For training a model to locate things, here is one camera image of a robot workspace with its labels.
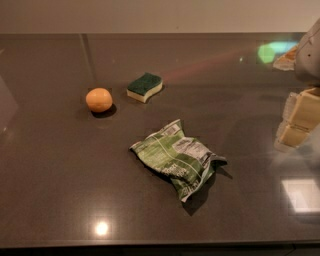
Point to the green and yellow sponge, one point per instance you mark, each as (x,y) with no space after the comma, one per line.
(145,87)

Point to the green jalapeno chip bag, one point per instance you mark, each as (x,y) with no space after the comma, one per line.
(187,162)

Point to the orange fruit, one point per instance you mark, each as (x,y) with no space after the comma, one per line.
(99,100)

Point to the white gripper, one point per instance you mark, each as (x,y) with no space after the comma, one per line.
(310,58)

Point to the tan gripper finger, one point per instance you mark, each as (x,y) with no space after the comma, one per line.
(289,137)

